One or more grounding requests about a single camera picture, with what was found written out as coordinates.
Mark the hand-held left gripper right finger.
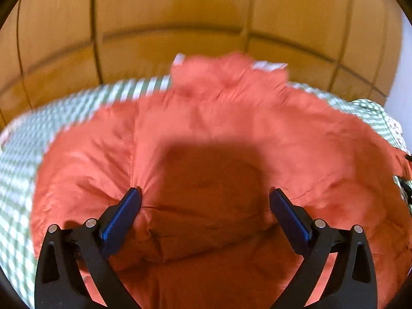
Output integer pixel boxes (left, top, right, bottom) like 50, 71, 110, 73
269, 187, 378, 309

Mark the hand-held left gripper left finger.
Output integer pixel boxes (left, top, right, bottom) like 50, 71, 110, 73
34, 187, 142, 309

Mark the orange-red jacket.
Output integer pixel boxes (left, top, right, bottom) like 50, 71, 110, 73
30, 51, 412, 309

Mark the green checked bed sheet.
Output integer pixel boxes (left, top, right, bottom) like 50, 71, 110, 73
0, 55, 412, 301

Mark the floral patterned pillow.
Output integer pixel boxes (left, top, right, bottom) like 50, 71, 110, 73
384, 113, 410, 155

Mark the wooden panelled wardrobe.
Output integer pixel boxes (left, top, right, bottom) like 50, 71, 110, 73
0, 0, 405, 130

